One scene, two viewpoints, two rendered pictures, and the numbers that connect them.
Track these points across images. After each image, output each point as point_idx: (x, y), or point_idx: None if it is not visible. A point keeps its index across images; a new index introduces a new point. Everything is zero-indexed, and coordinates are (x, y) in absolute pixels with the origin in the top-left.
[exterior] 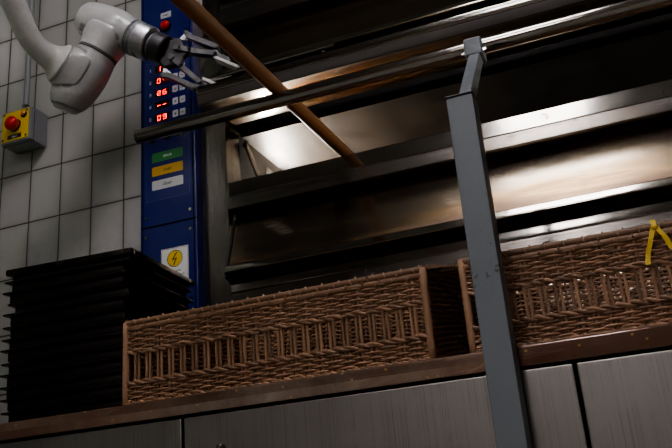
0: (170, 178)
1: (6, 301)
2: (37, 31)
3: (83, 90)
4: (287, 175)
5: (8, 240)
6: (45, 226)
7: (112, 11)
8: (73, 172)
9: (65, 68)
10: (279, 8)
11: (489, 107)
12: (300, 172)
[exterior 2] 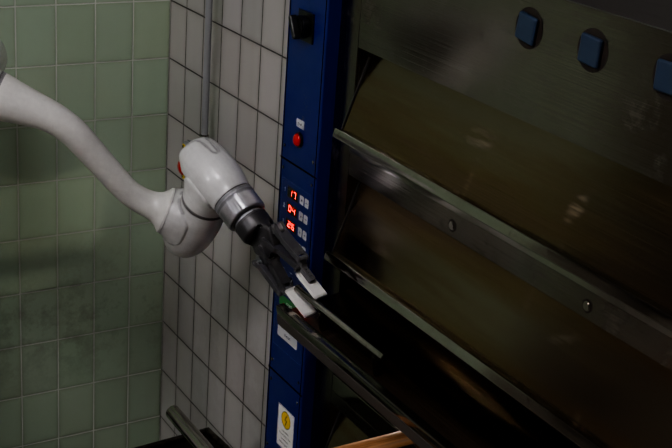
0: (289, 334)
1: (200, 326)
2: (131, 193)
3: (187, 249)
4: (372, 416)
5: (201, 265)
6: (222, 278)
7: (204, 175)
8: (239, 239)
9: (163, 232)
10: (393, 201)
11: None
12: (380, 424)
